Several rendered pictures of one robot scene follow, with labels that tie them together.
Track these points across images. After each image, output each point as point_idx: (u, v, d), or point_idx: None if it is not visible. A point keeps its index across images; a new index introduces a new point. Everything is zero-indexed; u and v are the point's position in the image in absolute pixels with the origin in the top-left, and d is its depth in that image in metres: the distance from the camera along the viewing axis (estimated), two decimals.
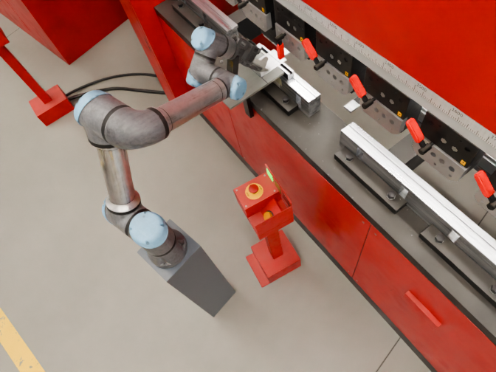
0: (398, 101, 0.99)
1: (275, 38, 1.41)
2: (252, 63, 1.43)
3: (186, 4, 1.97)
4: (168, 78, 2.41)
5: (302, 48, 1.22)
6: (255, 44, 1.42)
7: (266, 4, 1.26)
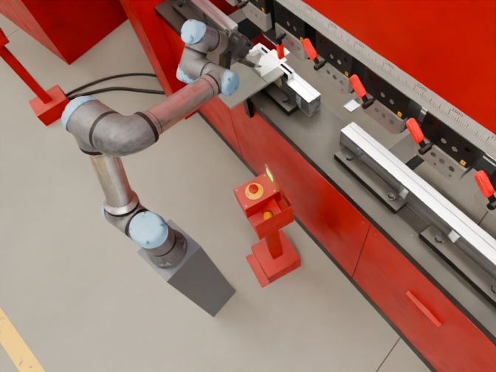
0: (398, 101, 0.99)
1: (275, 38, 1.41)
2: (244, 59, 1.39)
3: (186, 4, 1.97)
4: (168, 78, 2.41)
5: (302, 48, 1.22)
6: (247, 39, 1.37)
7: (266, 4, 1.26)
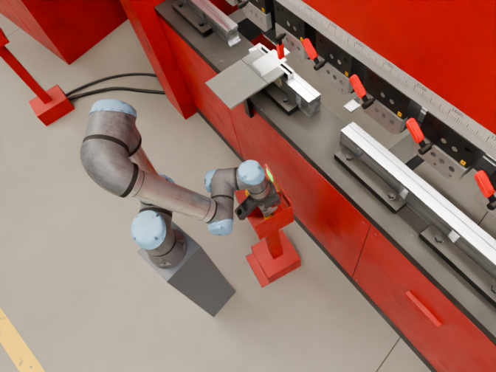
0: (398, 101, 0.99)
1: (275, 38, 1.41)
2: (267, 211, 1.40)
3: (186, 4, 1.97)
4: (168, 78, 2.41)
5: (302, 48, 1.22)
6: None
7: (266, 4, 1.26)
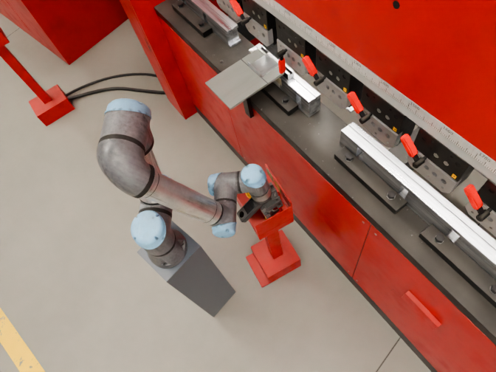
0: (393, 117, 1.05)
1: (277, 52, 1.47)
2: (269, 213, 1.43)
3: (186, 4, 1.97)
4: (168, 78, 2.41)
5: (302, 63, 1.28)
6: None
7: (267, 21, 1.32)
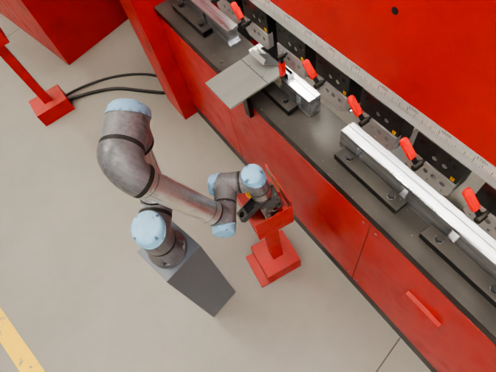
0: (392, 120, 1.07)
1: (277, 54, 1.48)
2: (269, 213, 1.43)
3: (186, 4, 1.97)
4: (168, 78, 2.41)
5: (302, 66, 1.30)
6: None
7: (268, 24, 1.33)
